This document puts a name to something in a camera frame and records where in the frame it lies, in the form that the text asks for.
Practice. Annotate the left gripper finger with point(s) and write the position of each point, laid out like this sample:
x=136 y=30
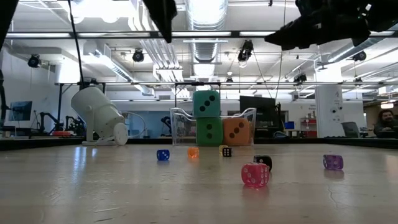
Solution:
x=164 y=15

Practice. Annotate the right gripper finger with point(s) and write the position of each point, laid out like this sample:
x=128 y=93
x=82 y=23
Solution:
x=304 y=34

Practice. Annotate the large teal foam die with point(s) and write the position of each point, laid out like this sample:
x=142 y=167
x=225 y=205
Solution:
x=206 y=104

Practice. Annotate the large orange foam die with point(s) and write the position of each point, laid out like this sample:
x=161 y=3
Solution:
x=235 y=132

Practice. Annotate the large green foam die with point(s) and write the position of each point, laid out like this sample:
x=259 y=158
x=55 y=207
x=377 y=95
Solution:
x=209 y=132

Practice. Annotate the small purple translucent die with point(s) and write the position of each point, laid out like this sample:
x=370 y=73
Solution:
x=333 y=161

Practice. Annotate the small black round-cornered die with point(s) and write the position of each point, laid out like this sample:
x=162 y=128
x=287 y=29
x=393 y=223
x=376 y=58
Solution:
x=264 y=160

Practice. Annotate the small blue translucent die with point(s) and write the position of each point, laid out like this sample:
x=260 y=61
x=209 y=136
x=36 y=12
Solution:
x=163 y=155

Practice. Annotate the small orange translucent die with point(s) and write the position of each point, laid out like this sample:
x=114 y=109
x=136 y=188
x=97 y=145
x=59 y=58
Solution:
x=193 y=152

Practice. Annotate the small black square-edged die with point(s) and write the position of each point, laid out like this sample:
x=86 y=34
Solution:
x=227 y=152

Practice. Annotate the small yellow translucent die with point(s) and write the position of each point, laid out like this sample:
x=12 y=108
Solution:
x=220 y=148

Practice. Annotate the small pink translucent die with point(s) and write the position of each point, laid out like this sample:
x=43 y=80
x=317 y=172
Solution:
x=255 y=175

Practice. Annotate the black ceiling spotlight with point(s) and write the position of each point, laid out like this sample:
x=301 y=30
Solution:
x=245 y=51
x=359 y=56
x=34 y=60
x=138 y=55
x=300 y=77

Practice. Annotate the black overhead crossbar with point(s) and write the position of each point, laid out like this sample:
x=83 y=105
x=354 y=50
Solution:
x=234 y=33

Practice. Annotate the white column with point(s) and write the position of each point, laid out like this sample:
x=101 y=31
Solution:
x=329 y=105

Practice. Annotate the black monitor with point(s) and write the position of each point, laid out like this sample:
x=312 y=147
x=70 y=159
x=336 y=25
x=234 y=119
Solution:
x=262 y=104

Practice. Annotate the red shelf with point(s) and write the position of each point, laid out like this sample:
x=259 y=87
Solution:
x=309 y=121

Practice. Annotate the blue box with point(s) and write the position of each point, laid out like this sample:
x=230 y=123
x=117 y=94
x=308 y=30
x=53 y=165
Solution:
x=289 y=125

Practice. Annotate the grey office chair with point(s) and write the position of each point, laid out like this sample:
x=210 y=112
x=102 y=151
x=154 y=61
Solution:
x=350 y=129

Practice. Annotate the person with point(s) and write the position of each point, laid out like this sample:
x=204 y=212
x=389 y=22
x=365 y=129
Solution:
x=387 y=119

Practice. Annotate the clear plastic bin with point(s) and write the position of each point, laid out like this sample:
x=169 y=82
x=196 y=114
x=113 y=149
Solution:
x=182 y=130

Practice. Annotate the background robot arms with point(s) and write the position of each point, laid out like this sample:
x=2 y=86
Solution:
x=46 y=119

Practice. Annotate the slanted silver ceiling duct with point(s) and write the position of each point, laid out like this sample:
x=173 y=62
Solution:
x=348 y=53

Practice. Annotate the black background rig frame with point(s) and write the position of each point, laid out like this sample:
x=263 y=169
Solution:
x=199 y=83

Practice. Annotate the white bullet security camera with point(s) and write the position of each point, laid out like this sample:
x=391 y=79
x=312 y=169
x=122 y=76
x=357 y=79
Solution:
x=99 y=115

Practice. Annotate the wall monitor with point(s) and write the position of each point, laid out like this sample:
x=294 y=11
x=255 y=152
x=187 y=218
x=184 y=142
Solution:
x=20 y=110

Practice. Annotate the black aluminium table frame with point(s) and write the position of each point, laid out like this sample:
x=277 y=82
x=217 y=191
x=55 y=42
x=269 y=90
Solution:
x=31 y=143

